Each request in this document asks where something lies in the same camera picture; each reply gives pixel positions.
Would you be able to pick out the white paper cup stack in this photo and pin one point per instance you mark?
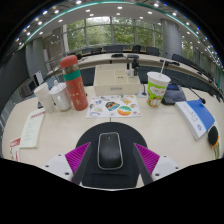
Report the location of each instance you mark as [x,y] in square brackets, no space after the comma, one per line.
[45,96]

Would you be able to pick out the colourful sticker sheet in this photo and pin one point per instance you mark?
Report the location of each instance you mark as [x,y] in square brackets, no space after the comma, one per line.
[113,106]

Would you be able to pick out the white standing panel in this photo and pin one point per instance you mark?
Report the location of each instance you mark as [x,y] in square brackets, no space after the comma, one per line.
[38,77]

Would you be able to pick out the white booklet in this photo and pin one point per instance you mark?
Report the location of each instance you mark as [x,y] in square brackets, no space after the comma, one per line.
[31,128]

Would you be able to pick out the ceiling lights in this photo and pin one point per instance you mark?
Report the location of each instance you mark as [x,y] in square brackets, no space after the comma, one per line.
[120,7]

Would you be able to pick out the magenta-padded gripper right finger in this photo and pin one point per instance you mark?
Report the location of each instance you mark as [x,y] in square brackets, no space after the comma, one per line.
[148,159]

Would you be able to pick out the black office chairs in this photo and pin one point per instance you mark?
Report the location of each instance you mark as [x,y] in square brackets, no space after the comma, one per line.
[151,50]

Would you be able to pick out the black computer mouse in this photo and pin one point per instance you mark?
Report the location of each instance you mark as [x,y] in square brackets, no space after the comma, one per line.
[110,151]

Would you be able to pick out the long curved conference table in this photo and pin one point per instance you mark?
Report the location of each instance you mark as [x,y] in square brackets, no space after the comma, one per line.
[100,60]

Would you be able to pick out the white compartment tray box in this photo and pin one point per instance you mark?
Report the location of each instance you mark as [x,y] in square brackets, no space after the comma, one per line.
[116,80]

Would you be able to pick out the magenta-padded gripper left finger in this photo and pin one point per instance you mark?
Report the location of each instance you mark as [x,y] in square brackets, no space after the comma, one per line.
[76,158]

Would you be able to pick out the red thermos bottle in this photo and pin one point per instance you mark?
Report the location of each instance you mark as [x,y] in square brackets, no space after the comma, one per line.
[75,86]

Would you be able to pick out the blue and white book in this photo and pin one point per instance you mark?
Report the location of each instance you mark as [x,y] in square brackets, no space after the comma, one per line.
[196,116]

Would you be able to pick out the black desktop microphone unit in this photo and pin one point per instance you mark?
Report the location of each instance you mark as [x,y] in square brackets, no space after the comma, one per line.
[173,95]

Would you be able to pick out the green-printed paper cup with straw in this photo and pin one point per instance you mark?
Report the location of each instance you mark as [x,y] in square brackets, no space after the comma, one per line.
[156,90]

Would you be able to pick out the white low cabinet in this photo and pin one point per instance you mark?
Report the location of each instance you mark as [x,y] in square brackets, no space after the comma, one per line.
[26,89]

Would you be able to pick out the white lidded mug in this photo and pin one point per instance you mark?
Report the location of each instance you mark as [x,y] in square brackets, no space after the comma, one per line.
[60,96]

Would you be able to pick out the red and white magazine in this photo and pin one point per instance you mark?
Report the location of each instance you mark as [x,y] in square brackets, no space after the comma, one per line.
[15,148]

